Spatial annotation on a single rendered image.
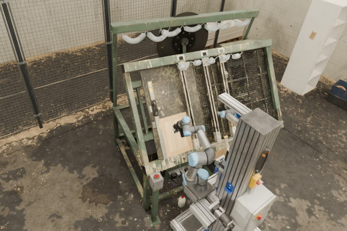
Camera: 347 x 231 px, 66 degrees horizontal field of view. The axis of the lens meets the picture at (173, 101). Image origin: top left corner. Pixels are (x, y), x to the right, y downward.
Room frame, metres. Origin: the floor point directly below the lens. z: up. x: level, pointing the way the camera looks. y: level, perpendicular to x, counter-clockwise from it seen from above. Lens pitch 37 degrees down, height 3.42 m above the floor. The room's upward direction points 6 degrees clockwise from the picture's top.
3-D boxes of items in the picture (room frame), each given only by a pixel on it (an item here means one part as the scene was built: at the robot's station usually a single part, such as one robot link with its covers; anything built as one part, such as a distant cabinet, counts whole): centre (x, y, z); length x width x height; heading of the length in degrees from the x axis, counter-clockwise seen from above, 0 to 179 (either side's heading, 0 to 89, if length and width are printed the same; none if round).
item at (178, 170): (2.13, -0.24, 0.69); 0.50 x 0.14 x 0.24; 120
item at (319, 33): (5.57, -2.95, 1.03); 0.61 x 0.58 x 2.05; 131
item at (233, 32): (7.56, -0.68, 0.28); 2.45 x 1.03 x 0.56; 131
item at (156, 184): (1.85, 0.10, 0.84); 0.12 x 0.12 x 0.18; 30
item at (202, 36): (3.42, -0.07, 1.85); 0.80 x 0.06 x 0.80; 120
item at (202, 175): (1.70, -0.36, 1.20); 0.13 x 0.12 x 0.14; 106
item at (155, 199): (1.85, 0.10, 0.38); 0.06 x 0.06 x 0.75; 30
